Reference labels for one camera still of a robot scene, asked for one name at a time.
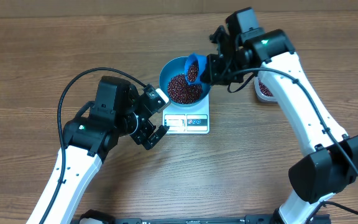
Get blue plastic measuring scoop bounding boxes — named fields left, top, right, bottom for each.
left=184, top=54, right=207, bottom=85

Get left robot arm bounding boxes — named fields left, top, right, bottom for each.
left=28, top=76, right=170, bottom=223

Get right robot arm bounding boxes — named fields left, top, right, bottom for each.
left=201, top=25, right=358, bottom=223

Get red beans in bowl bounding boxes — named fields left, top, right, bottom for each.
left=167, top=74, right=203, bottom=104

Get blue metal bowl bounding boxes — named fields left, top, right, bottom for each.
left=159, top=57, right=211, bottom=106

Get white digital kitchen scale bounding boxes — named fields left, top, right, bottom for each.
left=162, top=95, right=210, bottom=134

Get red adzuki beans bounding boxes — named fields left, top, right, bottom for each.
left=186, top=60, right=275, bottom=97

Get clear plastic container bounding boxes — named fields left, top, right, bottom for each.
left=254, top=77, right=277, bottom=103

